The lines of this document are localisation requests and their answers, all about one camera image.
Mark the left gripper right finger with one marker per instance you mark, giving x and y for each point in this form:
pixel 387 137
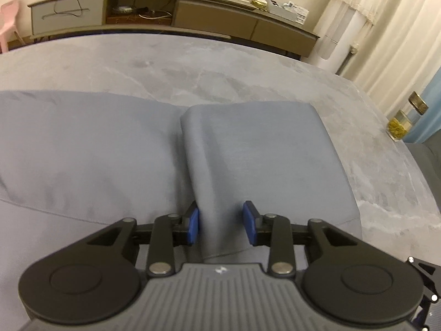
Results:
pixel 341 276

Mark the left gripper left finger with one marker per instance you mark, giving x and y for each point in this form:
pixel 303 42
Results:
pixel 102 274

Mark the grey trousers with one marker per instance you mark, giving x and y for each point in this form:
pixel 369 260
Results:
pixel 72 163

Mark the glass jar with yellow contents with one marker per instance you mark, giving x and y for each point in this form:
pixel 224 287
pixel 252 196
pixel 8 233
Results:
pixel 406 117

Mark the white lace curtain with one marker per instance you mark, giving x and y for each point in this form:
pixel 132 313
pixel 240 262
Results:
pixel 388 48

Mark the long TV cabinet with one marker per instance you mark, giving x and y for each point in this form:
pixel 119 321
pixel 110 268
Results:
pixel 232 20

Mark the white tray with items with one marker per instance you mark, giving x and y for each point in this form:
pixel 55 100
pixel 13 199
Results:
pixel 288 11

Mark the pink plastic chair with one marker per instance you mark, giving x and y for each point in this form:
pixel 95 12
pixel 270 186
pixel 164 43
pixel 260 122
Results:
pixel 9 12

